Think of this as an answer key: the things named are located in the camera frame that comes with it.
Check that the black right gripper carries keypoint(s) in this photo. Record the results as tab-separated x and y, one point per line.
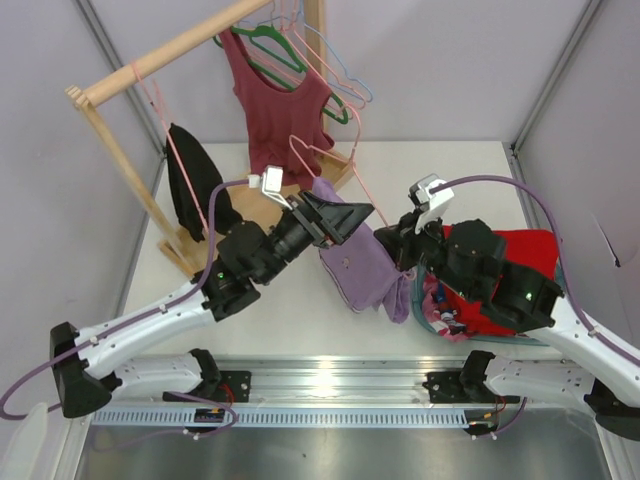
406	245

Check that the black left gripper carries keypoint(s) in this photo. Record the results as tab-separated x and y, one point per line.
310	220

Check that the purple trousers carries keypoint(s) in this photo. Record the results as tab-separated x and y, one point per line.
366	277

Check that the pink wire hanger with trousers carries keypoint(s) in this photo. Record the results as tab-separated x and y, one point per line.
341	168

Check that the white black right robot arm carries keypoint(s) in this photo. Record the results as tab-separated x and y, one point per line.
612	361

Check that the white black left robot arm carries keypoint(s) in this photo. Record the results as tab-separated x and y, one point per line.
85	360

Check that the green hanger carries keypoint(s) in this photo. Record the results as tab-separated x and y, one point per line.
292	61

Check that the teal plastic basin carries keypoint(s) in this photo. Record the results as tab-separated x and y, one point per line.
484	330

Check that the wooden clothes rack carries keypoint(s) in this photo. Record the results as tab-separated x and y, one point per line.
185	254

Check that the maroon tank top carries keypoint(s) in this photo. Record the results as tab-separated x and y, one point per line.
274	113

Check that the colourful clothes in basin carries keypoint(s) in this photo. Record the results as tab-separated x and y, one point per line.
445	311

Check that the black garment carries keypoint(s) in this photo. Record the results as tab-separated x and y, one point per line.
204	176

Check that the red folded cloth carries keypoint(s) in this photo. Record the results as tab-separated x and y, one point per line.
508	274

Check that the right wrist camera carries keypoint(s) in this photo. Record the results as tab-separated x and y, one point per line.
431	206

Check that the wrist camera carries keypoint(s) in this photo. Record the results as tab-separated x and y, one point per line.
269	183
431	206

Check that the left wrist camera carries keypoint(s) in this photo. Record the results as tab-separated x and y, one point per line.
269	183

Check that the aluminium rail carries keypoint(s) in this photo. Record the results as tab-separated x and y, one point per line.
350	385

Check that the empty pink wire hanger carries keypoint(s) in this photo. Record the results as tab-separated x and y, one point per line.
302	23

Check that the pink wire hanger with black garment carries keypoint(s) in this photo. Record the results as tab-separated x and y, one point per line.
159	106

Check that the white slotted cable duct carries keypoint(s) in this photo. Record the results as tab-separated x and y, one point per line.
282	417

